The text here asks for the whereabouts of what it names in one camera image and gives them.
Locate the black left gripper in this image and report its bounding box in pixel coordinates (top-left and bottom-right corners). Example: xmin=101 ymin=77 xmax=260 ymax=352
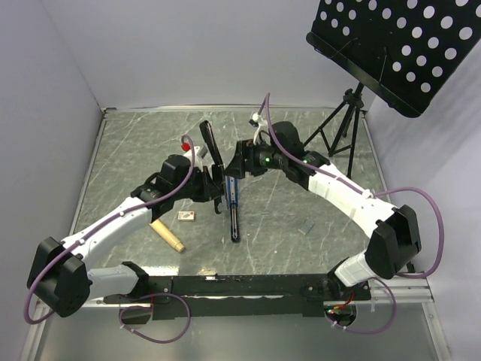
xmin=173 ymin=165 xmax=222 ymax=202

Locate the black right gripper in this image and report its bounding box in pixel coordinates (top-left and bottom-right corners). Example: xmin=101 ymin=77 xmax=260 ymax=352
xmin=223 ymin=138 xmax=288 ymax=180

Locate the blue stapler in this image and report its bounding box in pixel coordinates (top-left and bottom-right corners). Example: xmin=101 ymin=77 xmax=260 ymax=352
xmin=226 ymin=176 xmax=241 ymax=243

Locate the black stapler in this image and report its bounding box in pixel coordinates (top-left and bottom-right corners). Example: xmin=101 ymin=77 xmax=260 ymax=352
xmin=199 ymin=120 xmax=225 ymax=214

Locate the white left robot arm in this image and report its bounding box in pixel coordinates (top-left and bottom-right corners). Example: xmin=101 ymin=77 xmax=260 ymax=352
xmin=27 ymin=153 xmax=224 ymax=317

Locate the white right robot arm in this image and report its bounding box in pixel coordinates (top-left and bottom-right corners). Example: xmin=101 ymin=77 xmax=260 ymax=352
xmin=225 ymin=121 xmax=422 ymax=299

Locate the small staple box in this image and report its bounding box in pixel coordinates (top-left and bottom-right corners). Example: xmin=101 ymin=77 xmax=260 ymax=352
xmin=177 ymin=211 xmax=195 ymax=222

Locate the grey staple strip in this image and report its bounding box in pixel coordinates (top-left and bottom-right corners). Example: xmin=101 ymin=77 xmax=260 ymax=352
xmin=298 ymin=219 xmax=314 ymax=235

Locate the black music stand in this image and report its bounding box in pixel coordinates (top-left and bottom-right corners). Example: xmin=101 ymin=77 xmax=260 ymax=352
xmin=306 ymin=1 xmax=480 ymax=177

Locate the cream recorder flute piece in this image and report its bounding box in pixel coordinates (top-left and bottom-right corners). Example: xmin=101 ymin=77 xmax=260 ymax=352
xmin=150 ymin=220 xmax=186 ymax=253

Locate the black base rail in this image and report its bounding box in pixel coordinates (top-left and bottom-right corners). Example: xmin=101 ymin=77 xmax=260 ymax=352
xmin=103 ymin=274 xmax=371 ymax=320

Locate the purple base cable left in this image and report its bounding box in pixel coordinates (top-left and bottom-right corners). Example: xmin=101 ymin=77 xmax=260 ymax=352
xmin=118 ymin=291 xmax=193 ymax=344

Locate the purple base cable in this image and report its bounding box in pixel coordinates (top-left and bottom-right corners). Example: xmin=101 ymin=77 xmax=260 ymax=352
xmin=118 ymin=291 xmax=193 ymax=344
xmin=325 ymin=276 xmax=395 ymax=335

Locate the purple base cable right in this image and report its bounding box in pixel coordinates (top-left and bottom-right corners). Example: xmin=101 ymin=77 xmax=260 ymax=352
xmin=325 ymin=276 xmax=395 ymax=335

